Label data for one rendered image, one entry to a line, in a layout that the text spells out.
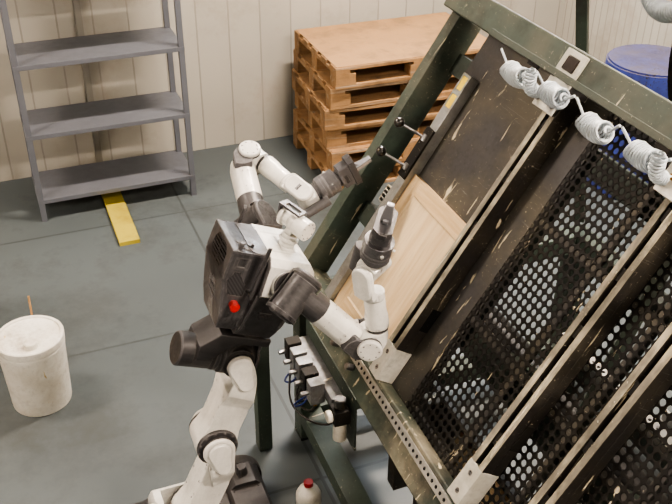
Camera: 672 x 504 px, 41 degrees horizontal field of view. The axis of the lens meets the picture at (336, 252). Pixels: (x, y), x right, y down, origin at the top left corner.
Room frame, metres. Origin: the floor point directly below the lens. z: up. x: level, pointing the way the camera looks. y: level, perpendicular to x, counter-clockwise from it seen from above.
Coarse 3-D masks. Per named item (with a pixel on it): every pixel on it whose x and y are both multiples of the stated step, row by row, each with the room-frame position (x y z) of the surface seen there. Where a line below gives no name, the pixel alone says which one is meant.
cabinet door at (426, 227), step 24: (408, 192) 2.76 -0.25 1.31; (432, 192) 2.67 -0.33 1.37; (408, 216) 2.68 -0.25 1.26; (432, 216) 2.59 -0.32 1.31; (456, 216) 2.51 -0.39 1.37; (408, 240) 2.60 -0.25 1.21; (432, 240) 2.52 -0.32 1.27; (408, 264) 2.53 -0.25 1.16; (432, 264) 2.44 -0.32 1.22; (384, 288) 2.54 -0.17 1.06; (408, 288) 2.45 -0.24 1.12; (360, 312) 2.55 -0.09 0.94
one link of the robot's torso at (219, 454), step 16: (208, 448) 2.16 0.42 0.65; (224, 448) 2.17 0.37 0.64; (208, 464) 2.21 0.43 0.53; (224, 464) 2.17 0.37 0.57; (192, 480) 2.23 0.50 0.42; (208, 480) 2.20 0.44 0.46; (224, 480) 2.21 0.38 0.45; (176, 496) 2.24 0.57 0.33; (192, 496) 2.18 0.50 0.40; (208, 496) 2.19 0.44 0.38
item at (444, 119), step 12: (456, 84) 2.91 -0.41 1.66; (468, 84) 2.87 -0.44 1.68; (468, 96) 2.87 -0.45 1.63; (444, 108) 2.87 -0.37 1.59; (456, 108) 2.85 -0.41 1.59; (444, 120) 2.84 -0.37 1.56; (444, 132) 2.84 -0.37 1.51; (432, 144) 2.82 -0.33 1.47; (420, 156) 2.81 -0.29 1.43; (420, 168) 2.81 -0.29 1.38; (396, 180) 2.82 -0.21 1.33; (408, 180) 2.79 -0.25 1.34; (396, 192) 2.78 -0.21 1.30; (384, 204) 2.79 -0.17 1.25; (372, 216) 2.80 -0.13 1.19; (372, 228) 2.75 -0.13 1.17; (360, 240) 2.76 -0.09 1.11; (348, 264) 2.73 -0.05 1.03; (336, 276) 2.73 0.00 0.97; (348, 276) 2.71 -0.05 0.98; (336, 288) 2.69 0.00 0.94
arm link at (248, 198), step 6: (246, 192) 2.62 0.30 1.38; (252, 192) 2.62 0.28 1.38; (258, 192) 2.63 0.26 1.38; (240, 198) 2.61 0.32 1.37; (246, 198) 2.59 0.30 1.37; (252, 198) 2.59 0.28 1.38; (258, 198) 2.60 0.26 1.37; (240, 204) 2.59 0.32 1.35; (246, 204) 2.57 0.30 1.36; (252, 204) 2.58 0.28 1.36; (240, 210) 2.57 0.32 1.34; (246, 210) 2.55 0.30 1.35; (252, 210) 2.53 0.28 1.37; (246, 216) 2.53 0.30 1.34; (252, 216) 2.52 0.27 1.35; (246, 222) 2.52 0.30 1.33; (252, 222) 2.51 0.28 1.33
